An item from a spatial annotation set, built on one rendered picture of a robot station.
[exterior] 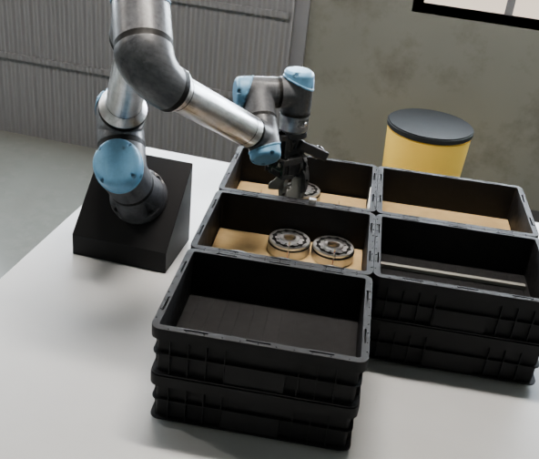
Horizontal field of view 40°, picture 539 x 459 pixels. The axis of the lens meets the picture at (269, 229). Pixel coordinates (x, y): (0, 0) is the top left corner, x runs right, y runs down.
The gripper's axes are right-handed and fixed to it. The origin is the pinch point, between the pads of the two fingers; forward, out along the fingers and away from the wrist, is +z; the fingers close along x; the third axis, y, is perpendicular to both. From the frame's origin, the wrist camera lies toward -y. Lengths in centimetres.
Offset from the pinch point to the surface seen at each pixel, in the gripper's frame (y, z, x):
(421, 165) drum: -130, 40, -54
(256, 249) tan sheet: 18.2, 5.3, 8.7
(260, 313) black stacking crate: 34.4, 5.4, 30.1
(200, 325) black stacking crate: 48, 5, 27
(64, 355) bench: 68, 18, 6
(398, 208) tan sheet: -31.0, 5.3, 11.7
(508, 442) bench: 7, 18, 78
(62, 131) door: -56, 82, -250
